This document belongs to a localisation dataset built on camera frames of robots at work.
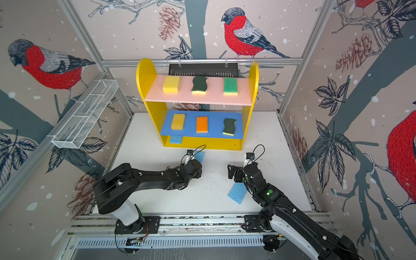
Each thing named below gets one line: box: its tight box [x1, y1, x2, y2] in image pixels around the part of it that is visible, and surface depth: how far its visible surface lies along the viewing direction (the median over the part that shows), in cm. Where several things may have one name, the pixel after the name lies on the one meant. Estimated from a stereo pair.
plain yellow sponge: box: [162, 75, 181, 94], surface depth 76 cm
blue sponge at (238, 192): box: [226, 182, 248, 205], surface depth 84 cm
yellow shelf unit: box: [135, 58, 260, 151], surface depth 82 cm
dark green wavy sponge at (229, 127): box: [222, 118, 237, 136], surface depth 93 cm
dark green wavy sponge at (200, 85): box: [191, 76, 208, 95], surface depth 76 cm
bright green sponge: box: [223, 77, 239, 96], surface depth 75 cm
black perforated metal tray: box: [168, 62, 239, 78], surface depth 95 cm
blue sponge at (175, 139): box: [170, 135, 183, 145], surface depth 106 cm
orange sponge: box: [196, 115, 208, 134], surface depth 96 cm
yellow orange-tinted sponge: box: [170, 113, 186, 131], surface depth 97 cm
